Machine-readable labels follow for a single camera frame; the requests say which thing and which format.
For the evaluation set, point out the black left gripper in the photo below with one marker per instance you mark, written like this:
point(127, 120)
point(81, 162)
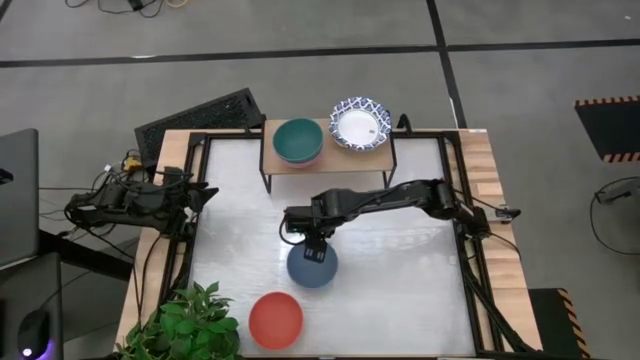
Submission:
point(184, 199)

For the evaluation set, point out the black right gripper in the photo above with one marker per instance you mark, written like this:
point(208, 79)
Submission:
point(312, 217)

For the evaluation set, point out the blue-grey bowl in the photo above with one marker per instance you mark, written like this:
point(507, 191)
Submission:
point(312, 274)

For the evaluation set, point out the pink bowl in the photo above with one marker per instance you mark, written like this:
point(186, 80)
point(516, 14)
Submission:
point(300, 163)

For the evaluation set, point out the dark green bowl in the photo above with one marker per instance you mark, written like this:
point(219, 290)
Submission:
point(298, 140)

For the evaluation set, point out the blue patterned white bowl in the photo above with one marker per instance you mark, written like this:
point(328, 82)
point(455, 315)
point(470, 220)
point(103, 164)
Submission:
point(360, 125)

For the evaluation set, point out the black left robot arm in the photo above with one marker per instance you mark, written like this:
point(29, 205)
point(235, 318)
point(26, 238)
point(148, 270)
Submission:
point(125, 205)

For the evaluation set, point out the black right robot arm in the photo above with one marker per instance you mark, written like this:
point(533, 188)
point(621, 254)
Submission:
point(400, 197)

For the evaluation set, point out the wooden shelf with black legs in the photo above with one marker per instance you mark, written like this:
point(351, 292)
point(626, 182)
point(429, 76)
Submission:
point(340, 161)

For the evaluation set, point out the black perforated panel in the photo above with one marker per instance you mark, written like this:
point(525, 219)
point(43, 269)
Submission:
point(200, 120)

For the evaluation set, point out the orange-red bowl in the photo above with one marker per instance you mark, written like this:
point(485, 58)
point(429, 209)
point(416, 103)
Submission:
point(275, 321)

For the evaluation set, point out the yellow plug connector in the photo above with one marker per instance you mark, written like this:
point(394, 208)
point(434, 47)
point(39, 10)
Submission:
point(131, 163)

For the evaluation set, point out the green leafy plant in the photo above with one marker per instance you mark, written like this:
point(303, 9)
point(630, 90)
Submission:
point(185, 325)

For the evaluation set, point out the small black hook clamp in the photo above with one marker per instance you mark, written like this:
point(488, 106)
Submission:
point(404, 124)

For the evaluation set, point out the black computer mouse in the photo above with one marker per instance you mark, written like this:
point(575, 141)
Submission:
point(34, 335)

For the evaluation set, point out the black mat with hazard stripes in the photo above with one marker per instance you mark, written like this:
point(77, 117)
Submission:
point(612, 127)
point(555, 320)

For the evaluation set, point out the grey floor device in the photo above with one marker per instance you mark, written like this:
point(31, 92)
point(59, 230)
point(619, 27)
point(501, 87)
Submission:
point(617, 195)

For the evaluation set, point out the black metal table frame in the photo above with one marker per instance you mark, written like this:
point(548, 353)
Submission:
point(467, 290)

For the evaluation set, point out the white mounting bracket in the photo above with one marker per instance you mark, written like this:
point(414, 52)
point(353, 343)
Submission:
point(502, 213)

